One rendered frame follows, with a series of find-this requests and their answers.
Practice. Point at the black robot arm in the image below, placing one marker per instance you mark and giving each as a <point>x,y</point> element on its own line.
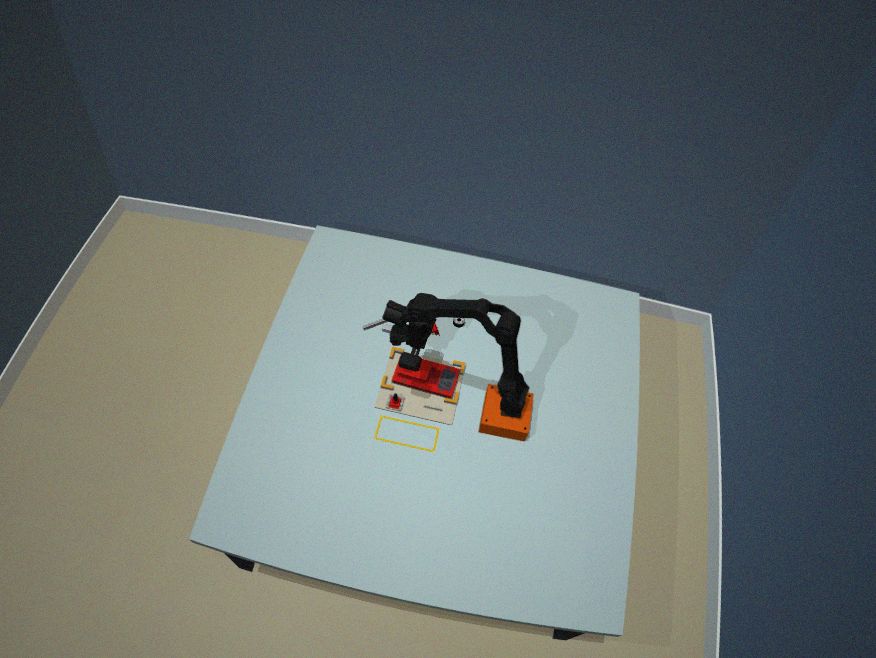
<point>421,312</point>

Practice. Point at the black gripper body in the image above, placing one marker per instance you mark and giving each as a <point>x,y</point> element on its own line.
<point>410,361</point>

